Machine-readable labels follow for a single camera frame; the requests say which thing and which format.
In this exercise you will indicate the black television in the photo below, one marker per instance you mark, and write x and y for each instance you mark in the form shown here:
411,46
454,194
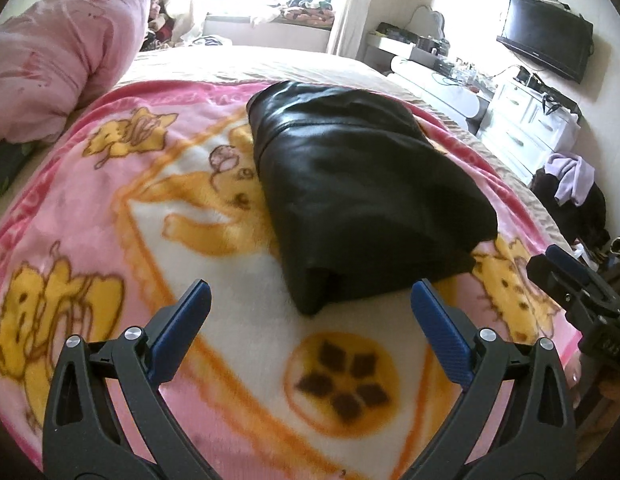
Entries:
544,35

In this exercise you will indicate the pink bear printed blanket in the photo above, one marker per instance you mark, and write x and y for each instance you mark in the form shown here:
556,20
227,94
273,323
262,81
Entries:
115,220

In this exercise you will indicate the colourful clothes heap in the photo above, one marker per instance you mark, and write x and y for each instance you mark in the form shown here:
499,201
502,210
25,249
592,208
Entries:
157,25

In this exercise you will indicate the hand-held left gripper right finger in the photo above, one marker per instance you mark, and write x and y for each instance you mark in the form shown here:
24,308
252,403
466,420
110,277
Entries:
439,330

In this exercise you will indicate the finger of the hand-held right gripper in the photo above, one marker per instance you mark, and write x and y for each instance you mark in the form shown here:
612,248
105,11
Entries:
569,265
547,280

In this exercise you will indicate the white dresser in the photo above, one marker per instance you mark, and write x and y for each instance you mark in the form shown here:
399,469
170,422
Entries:
524,125

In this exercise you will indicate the purple cloth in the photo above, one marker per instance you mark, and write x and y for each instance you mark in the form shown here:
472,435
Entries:
569,175

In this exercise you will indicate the dark clothes pile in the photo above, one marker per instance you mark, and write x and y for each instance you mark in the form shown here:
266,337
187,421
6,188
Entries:
589,220

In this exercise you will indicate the cluttered white shelf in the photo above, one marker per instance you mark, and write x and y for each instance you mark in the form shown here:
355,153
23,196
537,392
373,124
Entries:
404,40

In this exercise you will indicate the white curved desk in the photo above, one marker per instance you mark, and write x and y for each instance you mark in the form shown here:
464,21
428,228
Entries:
439,85

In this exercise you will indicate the person's right hand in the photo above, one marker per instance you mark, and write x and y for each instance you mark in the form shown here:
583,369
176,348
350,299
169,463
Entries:
574,385

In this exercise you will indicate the clothes pile on windowsill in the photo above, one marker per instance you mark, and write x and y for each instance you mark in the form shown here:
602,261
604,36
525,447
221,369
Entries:
305,10

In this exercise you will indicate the black leather jacket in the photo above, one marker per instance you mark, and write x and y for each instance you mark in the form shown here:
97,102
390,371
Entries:
360,185

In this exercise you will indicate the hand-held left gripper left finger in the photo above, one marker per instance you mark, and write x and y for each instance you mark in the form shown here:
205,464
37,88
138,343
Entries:
182,320

